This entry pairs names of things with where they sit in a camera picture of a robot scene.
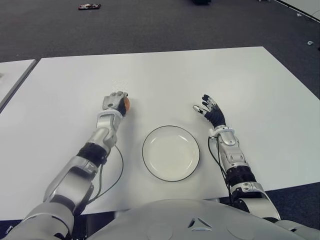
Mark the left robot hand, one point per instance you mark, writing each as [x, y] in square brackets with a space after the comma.
[113, 101]

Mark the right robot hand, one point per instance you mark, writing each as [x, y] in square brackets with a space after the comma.
[216, 115]

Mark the red yellow apple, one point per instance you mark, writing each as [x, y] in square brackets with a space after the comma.
[127, 104]

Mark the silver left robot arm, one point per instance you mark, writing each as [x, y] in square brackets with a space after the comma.
[67, 185]

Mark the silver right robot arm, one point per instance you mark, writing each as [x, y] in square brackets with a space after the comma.
[232, 157]

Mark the white plate with black rim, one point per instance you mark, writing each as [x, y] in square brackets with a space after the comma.
[171, 152]

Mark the dark red flat floor item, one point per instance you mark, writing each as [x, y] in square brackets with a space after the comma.
[89, 6]

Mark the white side table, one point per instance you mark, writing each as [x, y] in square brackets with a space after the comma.
[12, 75]

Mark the grey robot torso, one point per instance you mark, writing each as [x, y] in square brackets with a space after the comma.
[190, 220]

